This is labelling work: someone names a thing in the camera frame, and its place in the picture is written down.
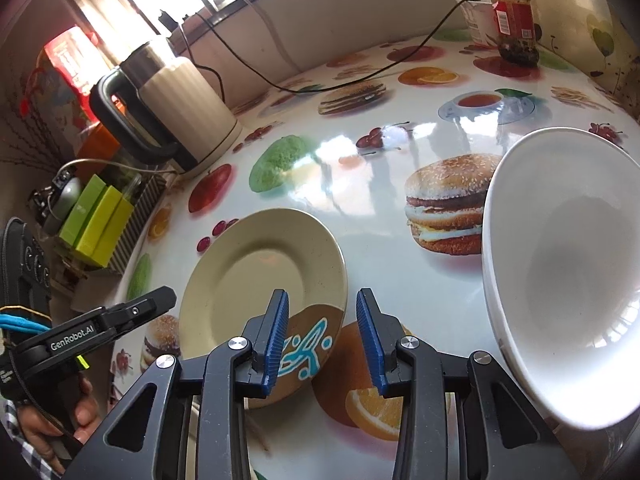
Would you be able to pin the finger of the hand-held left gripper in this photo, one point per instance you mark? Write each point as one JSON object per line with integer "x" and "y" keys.
{"x": 145, "y": 306}

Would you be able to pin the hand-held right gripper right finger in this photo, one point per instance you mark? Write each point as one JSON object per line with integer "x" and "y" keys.
{"x": 367, "y": 340}

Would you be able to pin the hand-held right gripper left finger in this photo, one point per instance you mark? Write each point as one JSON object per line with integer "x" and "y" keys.
{"x": 277, "y": 340}

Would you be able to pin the beige plate with brown rim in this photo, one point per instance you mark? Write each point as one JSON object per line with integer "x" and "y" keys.
{"x": 250, "y": 285}

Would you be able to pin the white bowl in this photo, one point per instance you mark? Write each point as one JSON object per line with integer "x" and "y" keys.
{"x": 575, "y": 270}

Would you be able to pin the person's left hand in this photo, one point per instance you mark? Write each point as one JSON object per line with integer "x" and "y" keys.
{"x": 84, "y": 405}

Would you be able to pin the lime green box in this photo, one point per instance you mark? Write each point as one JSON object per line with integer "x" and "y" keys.
{"x": 105, "y": 230}

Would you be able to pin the striped box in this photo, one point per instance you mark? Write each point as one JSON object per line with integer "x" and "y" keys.
{"x": 142, "y": 210}

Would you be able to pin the dark green box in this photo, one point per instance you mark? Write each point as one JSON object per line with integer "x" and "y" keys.
{"x": 82, "y": 210}

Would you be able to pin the orange box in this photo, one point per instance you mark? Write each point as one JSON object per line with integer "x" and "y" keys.
{"x": 97, "y": 145}

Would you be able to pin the cream electric kettle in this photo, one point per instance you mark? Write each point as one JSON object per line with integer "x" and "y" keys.
{"x": 185, "y": 105}

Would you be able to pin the red box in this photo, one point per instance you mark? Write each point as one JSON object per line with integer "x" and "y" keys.
{"x": 65, "y": 60}

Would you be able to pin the white plastic cup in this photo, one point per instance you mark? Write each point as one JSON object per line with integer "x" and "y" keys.
{"x": 477, "y": 22}

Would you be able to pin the glass jar with red label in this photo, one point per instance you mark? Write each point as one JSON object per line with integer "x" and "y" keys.
{"x": 510, "y": 15}

